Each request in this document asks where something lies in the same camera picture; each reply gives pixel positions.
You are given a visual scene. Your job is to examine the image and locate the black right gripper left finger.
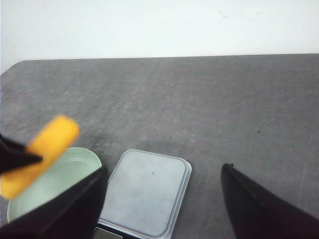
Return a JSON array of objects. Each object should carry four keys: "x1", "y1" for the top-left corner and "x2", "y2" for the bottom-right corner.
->
[{"x1": 0, "y1": 166, "x2": 108, "y2": 239}]

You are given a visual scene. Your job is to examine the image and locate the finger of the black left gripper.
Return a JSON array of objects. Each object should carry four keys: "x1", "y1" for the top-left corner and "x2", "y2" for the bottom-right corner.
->
[{"x1": 0, "y1": 135, "x2": 42, "y2": 174}]

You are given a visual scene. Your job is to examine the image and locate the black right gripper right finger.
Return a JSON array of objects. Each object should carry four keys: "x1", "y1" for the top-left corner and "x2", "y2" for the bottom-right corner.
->
[{"x1": 221, "y1": 164, "x2": 319, "y2": 239}]

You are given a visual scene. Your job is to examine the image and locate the yellow corn cob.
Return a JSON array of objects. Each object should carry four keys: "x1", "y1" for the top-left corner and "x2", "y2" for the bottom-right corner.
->
[{"x1": 0, "y1": 115, "x2": 80, "y2": 199}]

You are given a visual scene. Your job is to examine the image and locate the green plate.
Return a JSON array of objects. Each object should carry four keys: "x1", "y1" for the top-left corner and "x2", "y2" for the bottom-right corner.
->
[{"x1": 7, "y1": 147, "x2": 102, "y2": 223}]

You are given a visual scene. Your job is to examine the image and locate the silver digital kitchen scale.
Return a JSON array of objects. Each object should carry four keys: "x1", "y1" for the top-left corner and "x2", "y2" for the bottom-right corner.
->
[{"x1": 98, "y1": 149, "x2": 192, "y2": 239}]

